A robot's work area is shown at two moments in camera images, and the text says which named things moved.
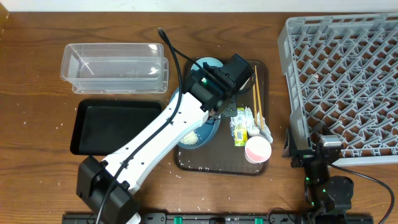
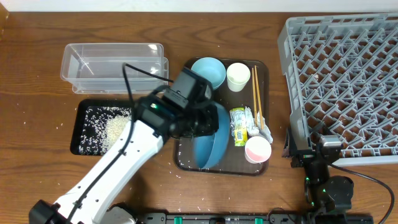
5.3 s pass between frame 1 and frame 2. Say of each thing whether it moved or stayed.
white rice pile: moved
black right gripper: stayed
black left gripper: moved
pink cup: stayed
